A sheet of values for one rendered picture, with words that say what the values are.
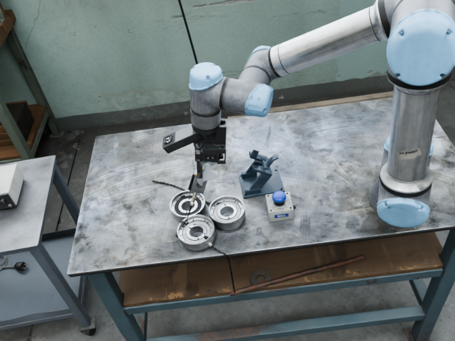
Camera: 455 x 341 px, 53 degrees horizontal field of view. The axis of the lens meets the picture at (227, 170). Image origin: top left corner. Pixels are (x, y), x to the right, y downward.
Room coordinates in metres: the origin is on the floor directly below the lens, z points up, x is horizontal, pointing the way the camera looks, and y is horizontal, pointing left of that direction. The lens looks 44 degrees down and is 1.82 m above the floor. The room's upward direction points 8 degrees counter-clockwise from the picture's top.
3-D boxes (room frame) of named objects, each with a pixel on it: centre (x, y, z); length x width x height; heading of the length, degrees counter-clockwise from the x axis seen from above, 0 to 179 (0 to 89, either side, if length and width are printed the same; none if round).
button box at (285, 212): (0.85, -0.14, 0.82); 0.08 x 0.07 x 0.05; 88
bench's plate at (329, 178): (1.03, -0.13, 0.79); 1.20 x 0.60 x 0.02; 88
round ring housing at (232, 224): (0.86, 0.02, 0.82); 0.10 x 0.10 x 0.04
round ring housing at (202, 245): (0.80, 0.11, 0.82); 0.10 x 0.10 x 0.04
